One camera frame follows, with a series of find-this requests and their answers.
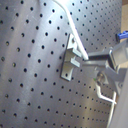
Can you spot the metal cable routing clip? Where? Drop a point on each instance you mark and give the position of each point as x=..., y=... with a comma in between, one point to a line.
x=70, y=62

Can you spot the blue clip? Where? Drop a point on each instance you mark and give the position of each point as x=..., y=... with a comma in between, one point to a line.
x=122, y=35

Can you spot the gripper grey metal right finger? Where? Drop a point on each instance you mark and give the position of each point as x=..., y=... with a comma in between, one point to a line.
x=106, y=75

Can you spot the perforated metal board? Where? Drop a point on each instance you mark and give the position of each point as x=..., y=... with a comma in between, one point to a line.
x=33, y=39

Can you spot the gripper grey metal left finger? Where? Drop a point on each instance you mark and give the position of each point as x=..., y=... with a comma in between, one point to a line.
x=112, y=56

